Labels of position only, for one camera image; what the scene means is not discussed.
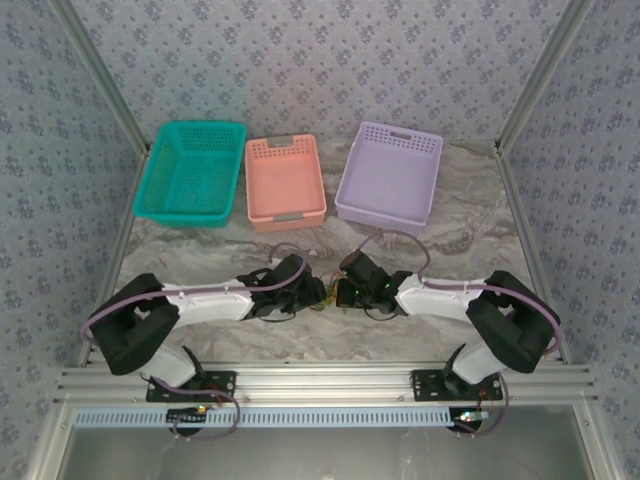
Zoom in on purple plastic basket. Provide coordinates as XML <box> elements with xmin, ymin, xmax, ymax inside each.
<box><xmin>333</xmin><ymin>121</ymin><xmax>445</xmax><ymax>237</ymax></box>

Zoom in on pink plastic basket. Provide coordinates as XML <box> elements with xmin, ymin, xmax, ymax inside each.
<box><xmin>244</xmin><ymin>133</ymin><xmax>328</xmax><ymax>235</ymax></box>

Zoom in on teal plastic basket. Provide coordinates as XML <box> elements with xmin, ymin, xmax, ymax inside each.
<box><xmin>132</xmin><ymin>121</ymin><xmax>249</xmax><ymax>229</ymax></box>

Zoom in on small circuit board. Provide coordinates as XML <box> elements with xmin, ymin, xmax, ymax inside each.
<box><xmin>166</xmin><ymin>406</ymin><xmax>211</xmax><ymax>428</ymax></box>
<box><xmin>451</xmin><ymin>408</ymin><xmax>491</xmax><ymax>433</ymax></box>

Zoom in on grey metal panel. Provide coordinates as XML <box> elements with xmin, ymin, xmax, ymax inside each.
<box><xmin>29</xmin><ymin>404</ymin><xmax>614</xmax><ymax>480</ymax></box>

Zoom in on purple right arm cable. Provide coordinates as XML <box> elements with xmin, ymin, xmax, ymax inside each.
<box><xmin>357</xmin><ymin>230</ymin><xmax>562</xmax><ymax>439</ymax></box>

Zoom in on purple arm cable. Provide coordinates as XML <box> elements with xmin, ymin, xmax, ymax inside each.
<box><xmin>81</xmin><ymin>242</ymin><xmax>310</xmax><ymax>445</ymax></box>
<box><xmin>357</xmin><ymin>230</ymin><xmax>562</xmax><ymax>439</ymax></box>

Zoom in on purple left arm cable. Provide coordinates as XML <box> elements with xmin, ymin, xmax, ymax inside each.
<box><xmin>81</xmin><ymin>242</ymin><xmax>310</xmax><ymax>445</ymax></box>

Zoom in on aluminium mounting rail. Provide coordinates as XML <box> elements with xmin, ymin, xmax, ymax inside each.
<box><xmin>55</xmin><ymin>363</ymin><xmax>599</xmax><ymax>405</ymax></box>

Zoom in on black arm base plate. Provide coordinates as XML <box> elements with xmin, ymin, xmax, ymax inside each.
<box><xmin>145</xmin><ymin>370</ymin><xmax>237</xmax><ymax>403</ymax></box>
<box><xmin>410</xmin><ymin>369</ymin><xmax>504</xmax><ymax>403</ymax></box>

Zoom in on light blue slotted cable duct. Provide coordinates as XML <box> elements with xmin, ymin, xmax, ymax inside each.
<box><xmin>73</xmin><ymin>405</ymin><xmax>454</xmax><ymax>430</ymax></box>

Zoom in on aluminium table side rail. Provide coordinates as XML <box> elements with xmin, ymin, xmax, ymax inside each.
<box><xmin>74</xmin><ymin>147</ymin><xmax>154</xmax><ymax>369</ymax></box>
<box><xmin>492</xmin><ymin>144</ymin><xmax>574</xmax><ymax>365</ymax></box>

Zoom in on aluminium frame post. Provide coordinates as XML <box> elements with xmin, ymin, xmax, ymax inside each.
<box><xmin>52</xmin><ymin>0</ymin><xmax>152</xmax><ymax>154</ymax></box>
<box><xmin>493</xmin><ymin>0</ymin><xmax>609</xmax><ymax>156</ymax></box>

